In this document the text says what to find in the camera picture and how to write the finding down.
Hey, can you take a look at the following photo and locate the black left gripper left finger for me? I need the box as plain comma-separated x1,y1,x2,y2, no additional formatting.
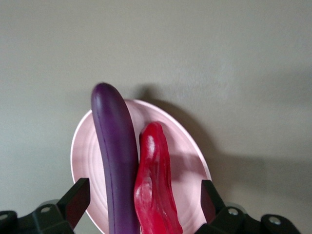
0,177,91,234

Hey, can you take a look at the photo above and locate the purple eggplant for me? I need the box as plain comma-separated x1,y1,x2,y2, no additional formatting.
90,82,142,234

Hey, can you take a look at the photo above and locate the red chili pepper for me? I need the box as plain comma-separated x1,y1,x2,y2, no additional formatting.
133,121,184,234

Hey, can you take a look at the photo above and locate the pink round plate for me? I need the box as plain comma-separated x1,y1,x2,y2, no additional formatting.
70,98,213,234

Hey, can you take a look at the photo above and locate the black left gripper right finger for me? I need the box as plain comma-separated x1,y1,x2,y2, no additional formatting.
194,179,302,234

